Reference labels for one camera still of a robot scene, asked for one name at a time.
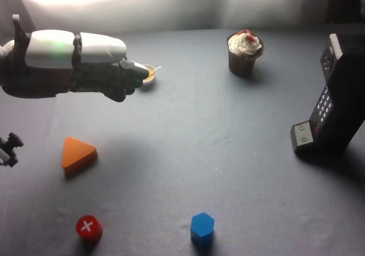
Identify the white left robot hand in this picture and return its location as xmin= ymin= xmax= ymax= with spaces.
xmin=1 ymin=29 xmax=151 ymax=103

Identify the black walkie-talkie radio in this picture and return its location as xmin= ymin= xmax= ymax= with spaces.
xmin=290 ymin=33 xmax=365 ymax=156

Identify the small white cup orange drink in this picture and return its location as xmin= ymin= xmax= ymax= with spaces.
xmin=133 ymin=63 xmax=162 ymax=89

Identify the orange triangle block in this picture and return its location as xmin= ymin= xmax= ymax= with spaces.
xmin=61 ymin=136 xmax=99 ymax=173

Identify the white backdrop curtain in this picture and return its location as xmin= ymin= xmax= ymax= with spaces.
xmin=0 ymin=0 xmax=336 ymax=42

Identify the grey table cloth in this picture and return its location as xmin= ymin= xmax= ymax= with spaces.
xmin=0 ymin=27 xmax=365 ymax=256

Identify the red cylinder block white cross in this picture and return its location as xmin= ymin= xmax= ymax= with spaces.
xmin=75 ymin=214 xmax=104 ymax=242

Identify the toy cupcake white cream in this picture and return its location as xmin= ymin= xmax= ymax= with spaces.
xmin=226 ymin=29 xmax=265 ymax=76

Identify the blue hexagon block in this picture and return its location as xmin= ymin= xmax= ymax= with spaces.
xmin=190 ymin=212 xmax=216 ymax=242

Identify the black wrist camera white bracket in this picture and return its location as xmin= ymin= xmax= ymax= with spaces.
xmin=0 ymin=132 xmax=25 ymax=168

